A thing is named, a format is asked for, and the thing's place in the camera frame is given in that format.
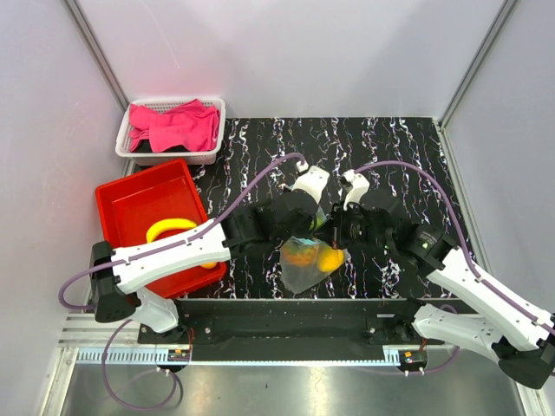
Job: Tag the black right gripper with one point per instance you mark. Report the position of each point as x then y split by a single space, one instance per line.
339 217

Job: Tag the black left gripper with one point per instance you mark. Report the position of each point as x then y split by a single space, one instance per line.
303 231

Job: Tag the clear zip top bag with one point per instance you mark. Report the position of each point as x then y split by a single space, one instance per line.
298 279

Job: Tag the yellow orange fake mango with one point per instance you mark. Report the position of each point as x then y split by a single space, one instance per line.
329 260

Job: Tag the yellow fake banana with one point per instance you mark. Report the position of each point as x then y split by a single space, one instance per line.
169 224

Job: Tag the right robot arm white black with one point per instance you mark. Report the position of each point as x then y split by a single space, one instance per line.
512 332

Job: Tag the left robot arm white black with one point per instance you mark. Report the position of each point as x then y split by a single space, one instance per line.
120 277

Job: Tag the orange fake carrot piece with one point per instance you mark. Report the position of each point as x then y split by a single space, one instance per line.
301 256

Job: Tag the pink cloth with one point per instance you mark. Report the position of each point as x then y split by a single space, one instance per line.
190 127

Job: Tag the red plastic bin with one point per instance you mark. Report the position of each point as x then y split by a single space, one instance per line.
128 207

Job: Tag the white plastic basket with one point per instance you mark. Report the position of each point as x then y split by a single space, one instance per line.
162 104

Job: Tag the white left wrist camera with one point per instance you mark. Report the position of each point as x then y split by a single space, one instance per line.
311 179

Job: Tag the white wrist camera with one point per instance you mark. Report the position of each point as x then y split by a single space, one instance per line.
355 185
311 179

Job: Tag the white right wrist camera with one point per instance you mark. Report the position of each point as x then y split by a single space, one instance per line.
355 185

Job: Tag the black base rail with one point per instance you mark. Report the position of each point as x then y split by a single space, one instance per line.
212 321

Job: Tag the aluminium frame post left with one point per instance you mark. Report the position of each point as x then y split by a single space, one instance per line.
87 34

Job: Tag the aluminium frame post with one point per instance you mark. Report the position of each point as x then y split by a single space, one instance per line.
87 34
501 19

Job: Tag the aluminium frame post right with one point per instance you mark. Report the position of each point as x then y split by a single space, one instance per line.
501 19

